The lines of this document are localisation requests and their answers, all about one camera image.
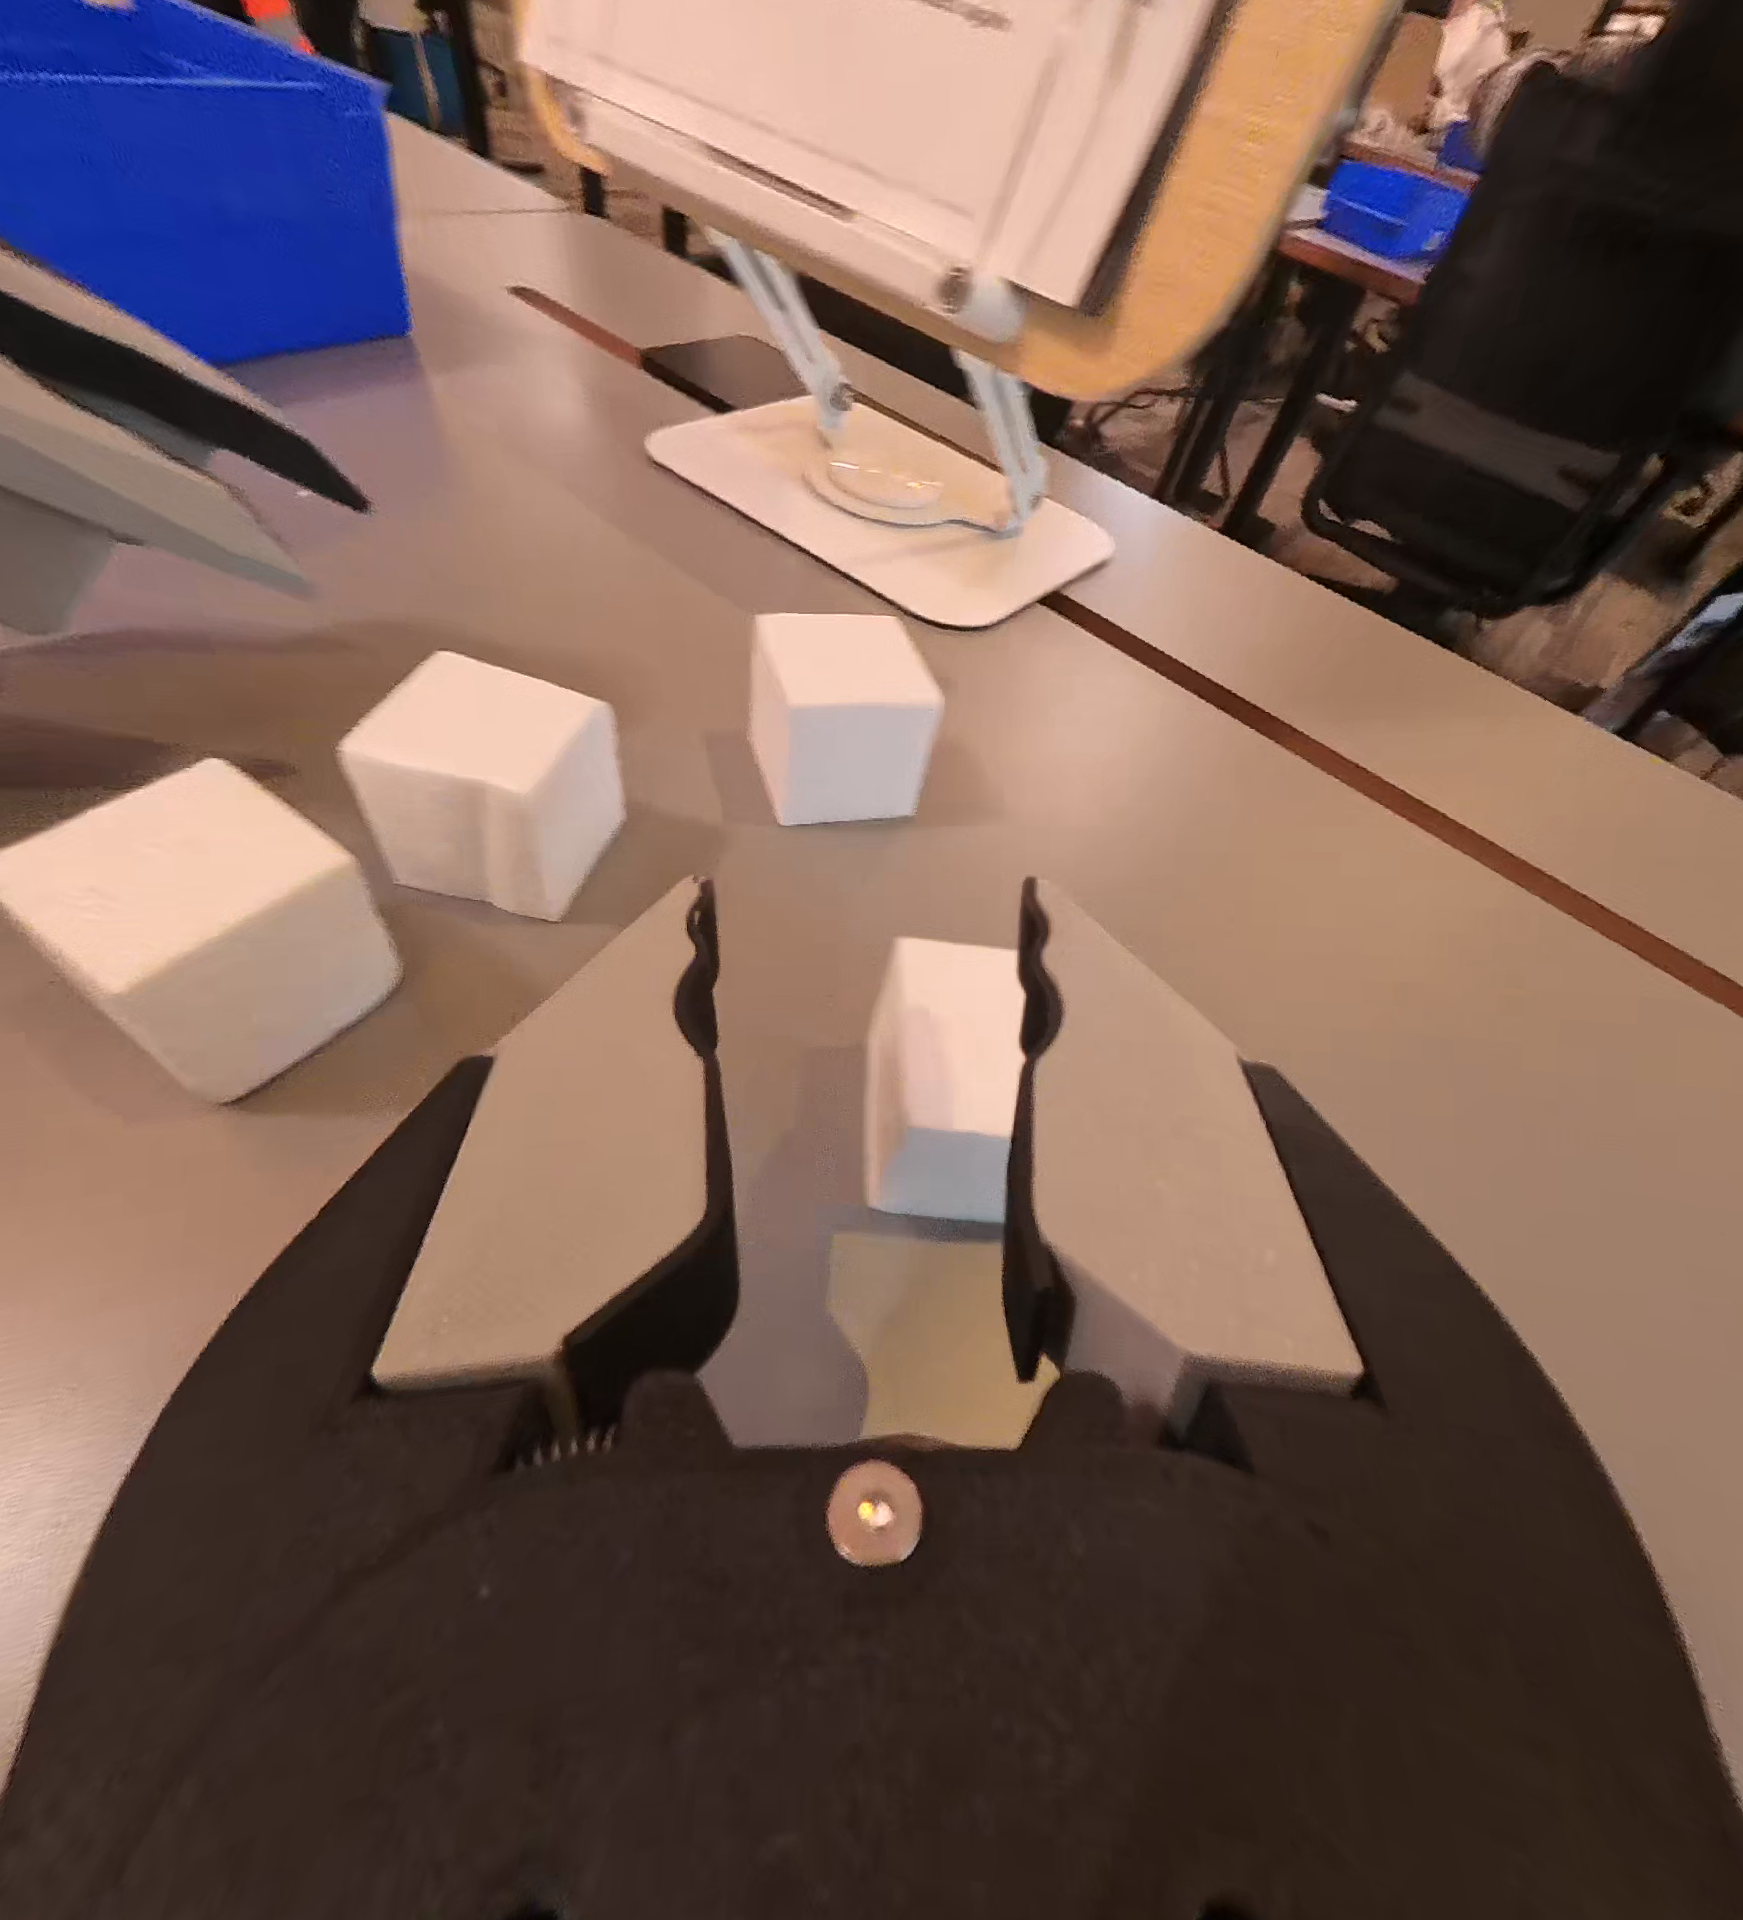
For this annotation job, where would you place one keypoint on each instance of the black office chair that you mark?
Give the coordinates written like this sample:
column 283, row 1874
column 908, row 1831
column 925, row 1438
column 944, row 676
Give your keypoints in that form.
column 1561, row 376

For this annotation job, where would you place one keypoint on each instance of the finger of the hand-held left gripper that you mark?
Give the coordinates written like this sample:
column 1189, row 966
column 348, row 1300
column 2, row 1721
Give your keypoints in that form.
column 91, row 464
column 46, row 291

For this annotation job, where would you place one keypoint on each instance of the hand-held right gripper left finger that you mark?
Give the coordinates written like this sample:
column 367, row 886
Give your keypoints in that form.
column 556, row 1201

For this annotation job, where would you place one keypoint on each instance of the blue plastic bin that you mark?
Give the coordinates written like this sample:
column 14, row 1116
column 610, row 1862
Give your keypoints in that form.
column 181, row 195

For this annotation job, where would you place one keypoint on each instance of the printed instruction sheet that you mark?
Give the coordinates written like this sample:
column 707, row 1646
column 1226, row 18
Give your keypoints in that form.
column 842, row 106

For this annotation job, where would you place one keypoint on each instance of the black phone on table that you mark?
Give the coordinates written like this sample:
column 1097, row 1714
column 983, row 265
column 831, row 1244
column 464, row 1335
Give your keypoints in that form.
column 706, row 367

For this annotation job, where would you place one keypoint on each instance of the white hard foam cube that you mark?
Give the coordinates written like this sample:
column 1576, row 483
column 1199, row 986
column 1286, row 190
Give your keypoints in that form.
column 946, row 1080
column 842, row 719
column 181, row 929
column 480, row 780

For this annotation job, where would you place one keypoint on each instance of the white wooden document stand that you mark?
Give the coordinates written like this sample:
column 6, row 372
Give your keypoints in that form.
column 961, row 569

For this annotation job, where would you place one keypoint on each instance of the blue storage bin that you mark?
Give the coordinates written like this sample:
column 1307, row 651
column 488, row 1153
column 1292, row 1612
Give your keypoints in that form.
column 1395, row 206

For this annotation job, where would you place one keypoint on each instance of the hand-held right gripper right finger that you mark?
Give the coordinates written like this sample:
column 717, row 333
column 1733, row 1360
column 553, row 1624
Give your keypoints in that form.
column 1170, row 1201

